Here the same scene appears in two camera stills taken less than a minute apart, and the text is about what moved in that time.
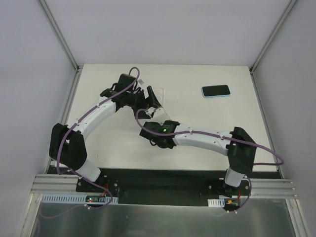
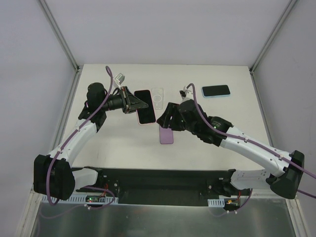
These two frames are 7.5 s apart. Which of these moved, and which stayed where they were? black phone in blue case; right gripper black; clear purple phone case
Moved: right gripper black
Stayed: black phone in blue case; clear purple phone case
